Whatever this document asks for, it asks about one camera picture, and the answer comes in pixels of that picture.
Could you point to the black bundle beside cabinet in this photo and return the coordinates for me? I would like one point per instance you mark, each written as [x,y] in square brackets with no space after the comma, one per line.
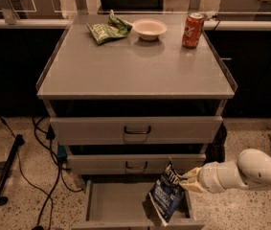
[215,152]

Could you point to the blue power adapter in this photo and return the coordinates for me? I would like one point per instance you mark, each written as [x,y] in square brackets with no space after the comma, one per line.
[61,153]

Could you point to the black floor stand bar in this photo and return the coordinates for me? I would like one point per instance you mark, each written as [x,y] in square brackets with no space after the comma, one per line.
[18,141]

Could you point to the middle grey drawer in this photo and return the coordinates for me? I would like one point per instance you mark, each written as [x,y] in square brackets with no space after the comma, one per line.
[133,163]

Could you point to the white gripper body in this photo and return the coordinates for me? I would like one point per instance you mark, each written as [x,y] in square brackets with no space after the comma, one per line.
[209,177]

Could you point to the blue chip bag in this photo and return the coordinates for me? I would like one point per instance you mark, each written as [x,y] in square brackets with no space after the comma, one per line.
[166,193]

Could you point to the top grey drawer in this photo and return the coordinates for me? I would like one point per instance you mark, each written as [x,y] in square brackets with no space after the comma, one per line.
[135,130]

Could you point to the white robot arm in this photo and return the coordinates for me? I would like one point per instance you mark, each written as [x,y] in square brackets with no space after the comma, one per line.
[251,171]

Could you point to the bottom grey open drawer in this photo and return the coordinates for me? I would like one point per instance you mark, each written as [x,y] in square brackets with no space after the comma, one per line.
[125,205]

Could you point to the white paper bowl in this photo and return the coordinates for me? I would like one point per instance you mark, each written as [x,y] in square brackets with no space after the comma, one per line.
[149,29]

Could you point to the green chip bag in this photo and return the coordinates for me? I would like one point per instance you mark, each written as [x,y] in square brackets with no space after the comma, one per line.
[115,28]

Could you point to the dark chair behind glass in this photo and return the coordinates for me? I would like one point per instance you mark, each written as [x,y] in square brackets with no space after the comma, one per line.
[132,5]

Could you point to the grey drawer cabinet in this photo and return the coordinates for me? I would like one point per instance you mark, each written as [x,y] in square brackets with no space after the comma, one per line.
[134,78]

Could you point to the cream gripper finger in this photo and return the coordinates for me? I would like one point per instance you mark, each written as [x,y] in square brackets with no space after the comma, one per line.
[192,173]
[192,186]

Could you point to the red soda can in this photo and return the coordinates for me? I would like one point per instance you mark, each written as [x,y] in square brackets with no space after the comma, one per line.
[193,30]

